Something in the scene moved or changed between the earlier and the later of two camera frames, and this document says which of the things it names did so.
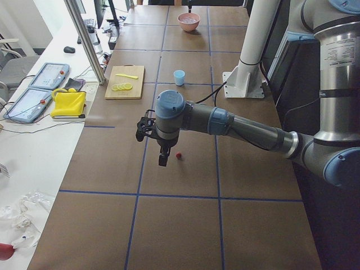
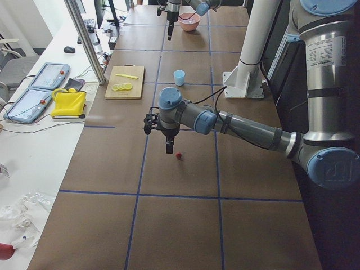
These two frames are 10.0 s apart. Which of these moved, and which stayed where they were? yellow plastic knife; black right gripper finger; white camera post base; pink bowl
Moved: black right gripper finger
Stayed: pink bowl; white camera post base; yellow plastic knife
